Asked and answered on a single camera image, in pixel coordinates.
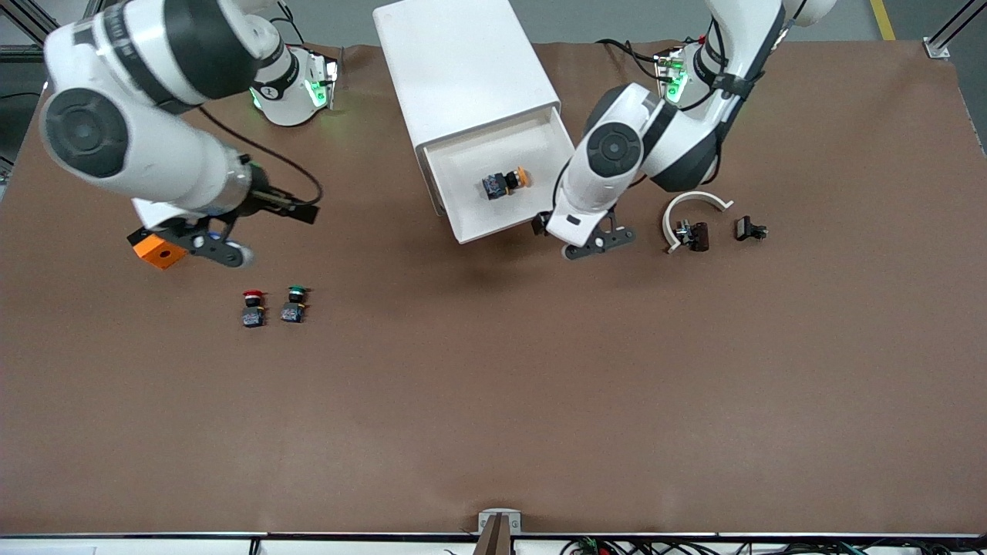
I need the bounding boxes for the yellow push button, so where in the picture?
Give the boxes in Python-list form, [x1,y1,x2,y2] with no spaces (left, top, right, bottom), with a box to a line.
[482,166,531,201]

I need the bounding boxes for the green push button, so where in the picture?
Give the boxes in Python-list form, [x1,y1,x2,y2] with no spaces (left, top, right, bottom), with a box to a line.
[280,285,310,324]

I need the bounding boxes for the orange button enclosure box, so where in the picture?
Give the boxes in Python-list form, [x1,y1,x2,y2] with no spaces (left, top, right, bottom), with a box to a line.
[127,230,189,271]

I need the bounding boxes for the white half-ring pipe clamp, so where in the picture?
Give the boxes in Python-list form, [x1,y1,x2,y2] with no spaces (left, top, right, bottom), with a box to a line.
[662,190,734,255]

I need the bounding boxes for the black arm base cable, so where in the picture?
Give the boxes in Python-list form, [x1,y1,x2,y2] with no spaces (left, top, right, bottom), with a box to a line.
[595,39,665,84]

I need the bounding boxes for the aluminium frame post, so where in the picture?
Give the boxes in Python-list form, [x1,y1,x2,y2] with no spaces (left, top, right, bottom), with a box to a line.
[0,0,56,64]
[924,0,987,61]

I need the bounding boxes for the grey metal bracket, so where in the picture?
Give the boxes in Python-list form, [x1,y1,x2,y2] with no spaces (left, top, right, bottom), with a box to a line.
[478,509,522,534]

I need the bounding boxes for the white table edge rail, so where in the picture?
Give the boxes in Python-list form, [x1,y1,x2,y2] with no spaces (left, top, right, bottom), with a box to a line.
[0,532,987,555]

